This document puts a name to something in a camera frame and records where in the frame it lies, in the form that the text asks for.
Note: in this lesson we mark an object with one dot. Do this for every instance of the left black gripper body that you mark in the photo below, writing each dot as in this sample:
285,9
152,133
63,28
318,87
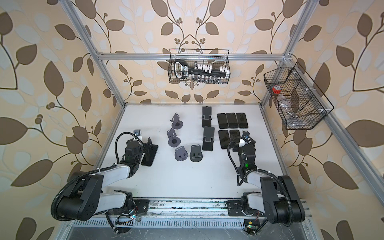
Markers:
142,150

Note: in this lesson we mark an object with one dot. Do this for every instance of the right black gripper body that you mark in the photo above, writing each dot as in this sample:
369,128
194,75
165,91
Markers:
240,153

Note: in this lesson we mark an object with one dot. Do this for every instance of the green phone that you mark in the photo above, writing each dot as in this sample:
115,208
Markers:
232,120

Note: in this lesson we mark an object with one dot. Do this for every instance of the black phone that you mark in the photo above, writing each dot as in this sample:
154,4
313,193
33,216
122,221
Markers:
222,121

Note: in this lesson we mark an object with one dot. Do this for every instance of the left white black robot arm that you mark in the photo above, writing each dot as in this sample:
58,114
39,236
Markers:
82,197

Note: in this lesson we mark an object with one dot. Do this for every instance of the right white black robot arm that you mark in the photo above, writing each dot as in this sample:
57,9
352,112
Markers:
277,198

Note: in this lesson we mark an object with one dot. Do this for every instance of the purple round stand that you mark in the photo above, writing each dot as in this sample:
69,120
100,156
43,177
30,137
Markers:
174,141

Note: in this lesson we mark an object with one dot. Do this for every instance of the front left purple stand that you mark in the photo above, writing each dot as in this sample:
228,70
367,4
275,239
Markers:
181,154

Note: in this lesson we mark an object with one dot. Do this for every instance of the back left round stand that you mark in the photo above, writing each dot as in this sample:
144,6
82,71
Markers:
176,122

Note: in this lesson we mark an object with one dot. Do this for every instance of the middle right black stand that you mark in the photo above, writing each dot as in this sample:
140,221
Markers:
208,138

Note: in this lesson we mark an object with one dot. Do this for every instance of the black stand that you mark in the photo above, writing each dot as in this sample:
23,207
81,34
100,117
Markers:
206,116
196,153
208,138

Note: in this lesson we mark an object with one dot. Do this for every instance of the front right black stand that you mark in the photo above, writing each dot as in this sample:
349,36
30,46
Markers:
196,153

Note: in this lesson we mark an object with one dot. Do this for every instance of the back right black stand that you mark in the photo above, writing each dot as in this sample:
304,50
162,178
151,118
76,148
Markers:
206,116

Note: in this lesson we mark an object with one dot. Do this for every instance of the red capped clear item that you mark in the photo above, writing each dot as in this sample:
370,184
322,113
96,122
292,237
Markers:
276,90

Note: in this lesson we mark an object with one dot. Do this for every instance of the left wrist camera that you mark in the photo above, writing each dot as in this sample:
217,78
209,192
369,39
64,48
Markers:
138,135

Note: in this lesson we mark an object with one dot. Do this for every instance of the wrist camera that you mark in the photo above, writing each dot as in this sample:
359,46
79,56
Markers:
246,139
138,135

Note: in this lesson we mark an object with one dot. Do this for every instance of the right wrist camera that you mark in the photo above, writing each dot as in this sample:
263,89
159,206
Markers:
246,139

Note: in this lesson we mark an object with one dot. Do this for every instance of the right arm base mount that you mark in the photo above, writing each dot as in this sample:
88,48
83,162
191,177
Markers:
236,208

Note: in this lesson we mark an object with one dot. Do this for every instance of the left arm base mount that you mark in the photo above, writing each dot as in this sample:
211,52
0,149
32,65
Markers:
133,207

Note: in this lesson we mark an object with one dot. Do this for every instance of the front aluminium rail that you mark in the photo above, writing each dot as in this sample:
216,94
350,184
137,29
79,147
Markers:
177,214

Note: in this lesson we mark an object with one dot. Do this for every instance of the right wire basket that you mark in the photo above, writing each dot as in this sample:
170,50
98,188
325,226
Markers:
302,104

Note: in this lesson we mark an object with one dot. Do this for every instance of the wire basket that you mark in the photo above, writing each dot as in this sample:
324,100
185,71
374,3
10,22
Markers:
215,57
302,104

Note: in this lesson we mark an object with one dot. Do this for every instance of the back wire basket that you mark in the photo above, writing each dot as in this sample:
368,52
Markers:
215,57

